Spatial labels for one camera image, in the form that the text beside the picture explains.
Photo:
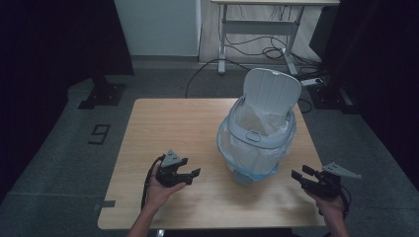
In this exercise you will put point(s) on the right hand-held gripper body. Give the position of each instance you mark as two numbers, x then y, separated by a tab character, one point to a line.
327	186

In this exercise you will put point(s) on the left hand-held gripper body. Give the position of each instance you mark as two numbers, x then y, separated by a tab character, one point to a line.
169	174

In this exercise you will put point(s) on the clear plastic bin liner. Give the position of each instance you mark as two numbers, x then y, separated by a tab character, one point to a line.
253	158

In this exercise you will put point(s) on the grey white lidded trash can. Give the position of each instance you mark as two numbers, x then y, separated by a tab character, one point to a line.
271	89

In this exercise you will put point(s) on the person's right hand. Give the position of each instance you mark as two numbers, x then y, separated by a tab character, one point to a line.
331	209

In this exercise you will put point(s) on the person's left hand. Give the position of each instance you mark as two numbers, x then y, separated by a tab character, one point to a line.
159	196

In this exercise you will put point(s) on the grey tape strip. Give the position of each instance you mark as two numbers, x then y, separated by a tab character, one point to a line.
106	204

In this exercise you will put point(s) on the black stand base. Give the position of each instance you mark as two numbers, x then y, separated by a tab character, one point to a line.
332	97
103	94

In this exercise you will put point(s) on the white power strip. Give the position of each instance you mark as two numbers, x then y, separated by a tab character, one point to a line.
311	81

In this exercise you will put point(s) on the dark curtain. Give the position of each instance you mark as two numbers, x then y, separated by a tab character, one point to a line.
49	65
378	65

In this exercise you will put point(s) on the white desk frame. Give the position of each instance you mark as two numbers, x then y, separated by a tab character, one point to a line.
260	27

